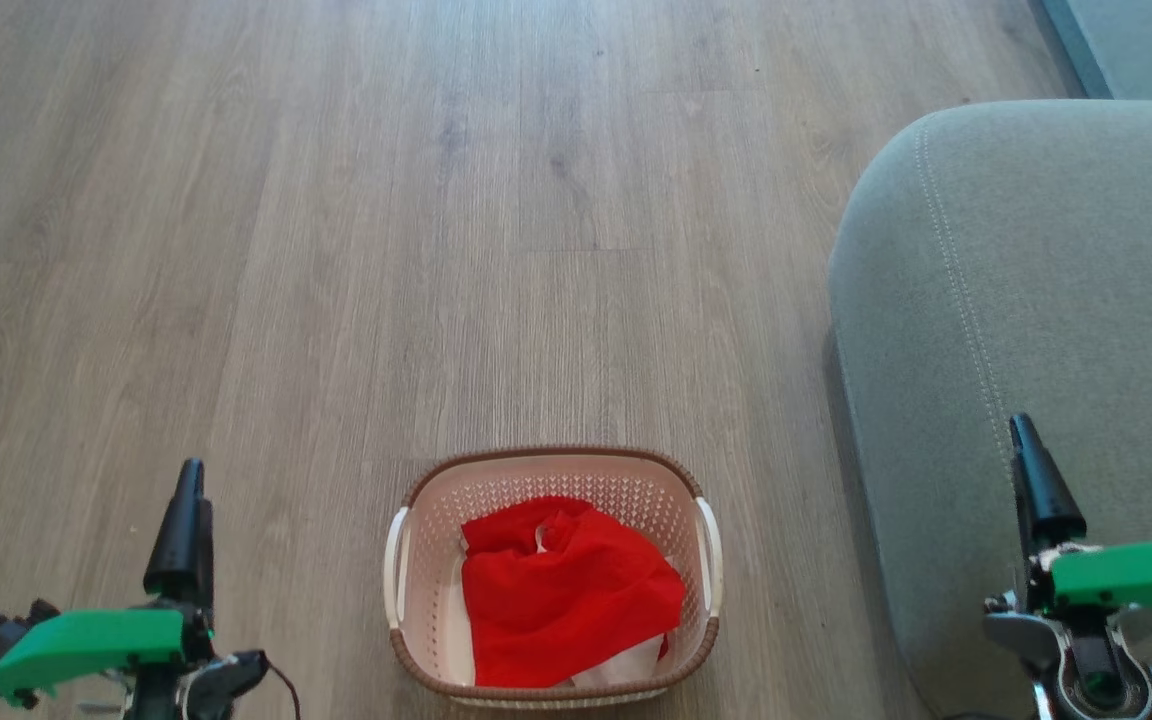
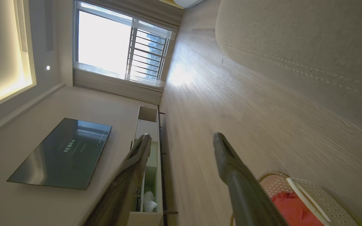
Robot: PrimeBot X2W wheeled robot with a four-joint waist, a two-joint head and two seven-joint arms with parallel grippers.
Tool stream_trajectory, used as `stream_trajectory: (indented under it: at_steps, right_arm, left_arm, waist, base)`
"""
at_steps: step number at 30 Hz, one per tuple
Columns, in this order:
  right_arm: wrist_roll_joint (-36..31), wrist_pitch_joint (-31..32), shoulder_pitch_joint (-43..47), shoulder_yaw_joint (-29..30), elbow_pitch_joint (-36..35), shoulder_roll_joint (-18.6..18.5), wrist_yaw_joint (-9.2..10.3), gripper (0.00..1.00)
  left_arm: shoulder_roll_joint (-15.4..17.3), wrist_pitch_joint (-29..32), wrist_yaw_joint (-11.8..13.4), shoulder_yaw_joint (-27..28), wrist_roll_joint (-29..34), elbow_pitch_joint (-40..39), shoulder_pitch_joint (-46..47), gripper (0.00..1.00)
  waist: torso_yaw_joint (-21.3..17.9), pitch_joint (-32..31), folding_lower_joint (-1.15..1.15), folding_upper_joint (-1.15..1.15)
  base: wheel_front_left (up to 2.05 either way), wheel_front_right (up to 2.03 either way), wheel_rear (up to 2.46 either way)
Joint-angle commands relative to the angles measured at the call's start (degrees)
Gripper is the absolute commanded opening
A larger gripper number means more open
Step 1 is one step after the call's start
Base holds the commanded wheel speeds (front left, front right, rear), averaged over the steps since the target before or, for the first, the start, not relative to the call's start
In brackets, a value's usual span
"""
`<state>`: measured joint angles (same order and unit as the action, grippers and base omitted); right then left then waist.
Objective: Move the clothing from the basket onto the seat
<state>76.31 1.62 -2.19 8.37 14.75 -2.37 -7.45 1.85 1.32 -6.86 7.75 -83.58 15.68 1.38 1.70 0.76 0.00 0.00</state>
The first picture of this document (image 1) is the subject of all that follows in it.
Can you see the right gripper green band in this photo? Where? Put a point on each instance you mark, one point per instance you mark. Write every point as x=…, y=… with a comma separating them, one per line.
x=1136, y=578

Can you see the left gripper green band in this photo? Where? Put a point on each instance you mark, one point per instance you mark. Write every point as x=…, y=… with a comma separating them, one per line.
x=86, y=640

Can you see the red cloth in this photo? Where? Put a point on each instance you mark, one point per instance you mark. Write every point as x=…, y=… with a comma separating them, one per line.
x=556, y=600

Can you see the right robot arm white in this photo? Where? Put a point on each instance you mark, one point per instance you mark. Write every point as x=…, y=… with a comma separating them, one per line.
x=1086, y=660

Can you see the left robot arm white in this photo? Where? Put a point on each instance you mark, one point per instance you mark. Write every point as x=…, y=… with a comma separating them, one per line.
x=206, y=685

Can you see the grey fabric sofa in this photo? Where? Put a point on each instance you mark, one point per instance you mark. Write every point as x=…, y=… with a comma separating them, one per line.
x=1056, y=320

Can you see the beige plastic laundry basket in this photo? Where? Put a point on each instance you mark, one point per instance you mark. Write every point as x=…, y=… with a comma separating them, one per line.
x=426, y=560

